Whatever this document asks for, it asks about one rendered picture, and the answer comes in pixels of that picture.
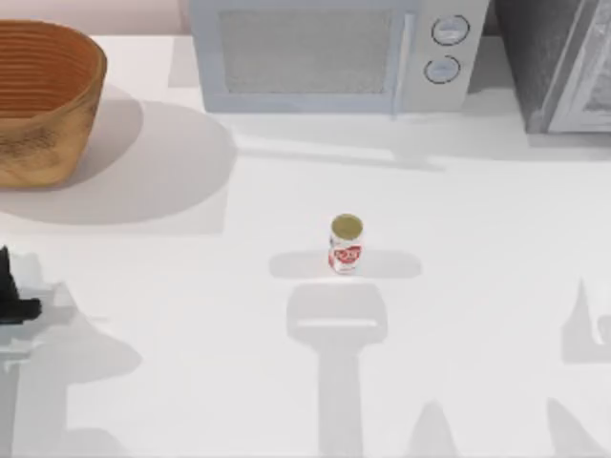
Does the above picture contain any red and white can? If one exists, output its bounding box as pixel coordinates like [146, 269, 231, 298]
[327, 214, 365, 277]

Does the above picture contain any microwave door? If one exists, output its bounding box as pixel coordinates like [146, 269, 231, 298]
[188, 0, 415, 114]

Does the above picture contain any microwave knob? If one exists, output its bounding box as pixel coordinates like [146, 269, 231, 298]
[423, 53, 462, 86]
[431, 13, 472, 45]

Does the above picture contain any pale microwave oven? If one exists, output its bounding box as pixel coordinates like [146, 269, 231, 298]
[187, 0, 492, 120]

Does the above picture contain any grey cabinet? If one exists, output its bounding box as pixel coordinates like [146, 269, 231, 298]
[492, 0, 611, 135]

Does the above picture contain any wooden basket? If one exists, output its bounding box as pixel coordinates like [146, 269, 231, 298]
[0, 19, 109, 190]

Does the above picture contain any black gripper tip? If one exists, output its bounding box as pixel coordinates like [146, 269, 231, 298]
[0, 244, 43, 326]

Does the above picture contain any grey cabinet door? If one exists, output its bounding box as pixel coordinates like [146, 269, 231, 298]
[545, 0, 611, 135]

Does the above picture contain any microwave door handle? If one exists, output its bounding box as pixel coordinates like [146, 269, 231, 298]
[390, 12, 414, 120]

